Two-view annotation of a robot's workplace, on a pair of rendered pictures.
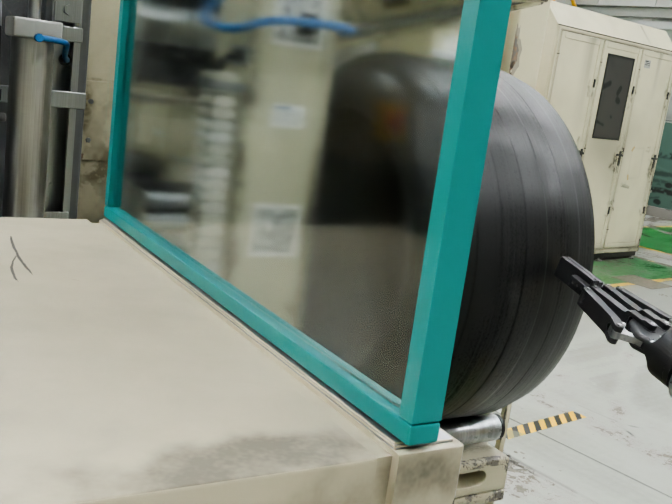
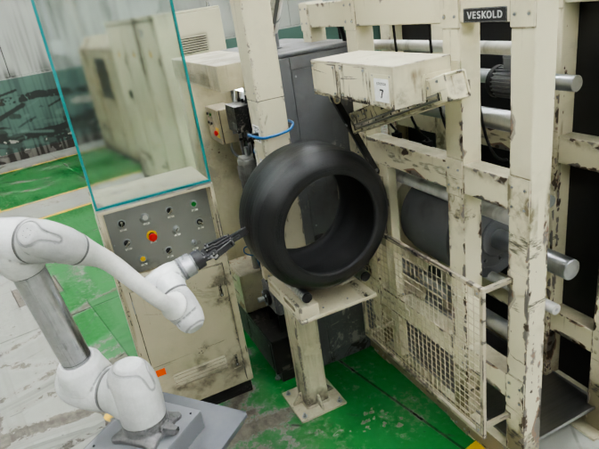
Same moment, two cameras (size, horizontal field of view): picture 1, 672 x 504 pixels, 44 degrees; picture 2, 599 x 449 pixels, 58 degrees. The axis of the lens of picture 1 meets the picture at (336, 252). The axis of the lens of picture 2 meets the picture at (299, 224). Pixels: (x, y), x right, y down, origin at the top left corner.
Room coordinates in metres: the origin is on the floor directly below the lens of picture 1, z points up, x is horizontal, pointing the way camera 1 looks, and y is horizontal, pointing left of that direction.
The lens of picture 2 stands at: (1.68, -2.21, 2.04)
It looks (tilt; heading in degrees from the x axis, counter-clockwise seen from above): 23 degrees down; 100
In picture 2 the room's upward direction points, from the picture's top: 9 degrees counter-clockwise
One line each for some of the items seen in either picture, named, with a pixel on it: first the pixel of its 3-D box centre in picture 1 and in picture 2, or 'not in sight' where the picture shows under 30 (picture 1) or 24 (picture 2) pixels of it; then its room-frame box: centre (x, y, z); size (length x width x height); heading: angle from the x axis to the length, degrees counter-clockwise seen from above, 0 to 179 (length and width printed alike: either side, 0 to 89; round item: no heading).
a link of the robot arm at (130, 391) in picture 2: not in sight; (133, 389); (0.80, -0.83, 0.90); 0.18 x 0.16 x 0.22; 166
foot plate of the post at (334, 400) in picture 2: not in sight; (313, 395); (1.21, 0.12, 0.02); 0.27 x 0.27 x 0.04; 32
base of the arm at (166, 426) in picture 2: not in sight; (150, 423); (0.82, -0.84, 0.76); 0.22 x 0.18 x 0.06; 165
